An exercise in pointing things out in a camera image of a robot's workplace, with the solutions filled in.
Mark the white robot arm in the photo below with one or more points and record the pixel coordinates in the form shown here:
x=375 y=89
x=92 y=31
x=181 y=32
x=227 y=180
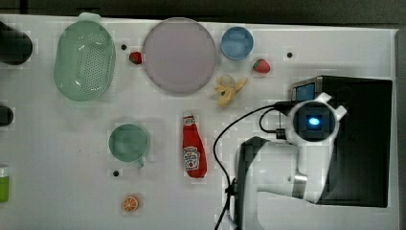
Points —
x=294 y=165

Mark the black toaster oven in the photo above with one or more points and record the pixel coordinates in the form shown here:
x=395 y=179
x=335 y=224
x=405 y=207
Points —
x=359 y=169

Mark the toy banana peel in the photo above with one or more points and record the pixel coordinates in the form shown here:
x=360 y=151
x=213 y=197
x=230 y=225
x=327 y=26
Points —
x=227 y=88

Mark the red ketchup bottle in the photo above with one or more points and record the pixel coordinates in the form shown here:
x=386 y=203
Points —
x=193 y=150

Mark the lilac round plate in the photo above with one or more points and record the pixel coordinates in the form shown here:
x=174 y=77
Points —
x=180 y=55

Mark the large toy strawberry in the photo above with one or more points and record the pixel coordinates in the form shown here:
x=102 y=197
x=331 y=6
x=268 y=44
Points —
x=261 y=66

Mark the blue bowl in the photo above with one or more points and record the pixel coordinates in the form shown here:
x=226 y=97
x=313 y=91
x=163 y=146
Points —
x=237 y=43

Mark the green mug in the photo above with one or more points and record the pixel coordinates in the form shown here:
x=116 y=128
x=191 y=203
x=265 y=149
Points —
x=129 y=143

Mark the small toy strawberry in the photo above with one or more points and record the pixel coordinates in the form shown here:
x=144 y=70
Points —
x=136 y=57

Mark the orange slice toy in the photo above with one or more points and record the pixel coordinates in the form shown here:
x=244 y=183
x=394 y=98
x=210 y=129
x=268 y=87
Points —
x=130 y=204

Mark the green plastic colander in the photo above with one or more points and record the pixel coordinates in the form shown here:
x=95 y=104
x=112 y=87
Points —
x=85 y=59

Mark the small black cylinder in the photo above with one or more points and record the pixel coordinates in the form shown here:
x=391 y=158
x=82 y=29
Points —
x=6 y=116

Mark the large black cylinder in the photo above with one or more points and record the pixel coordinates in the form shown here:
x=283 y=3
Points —
x=15 y=46

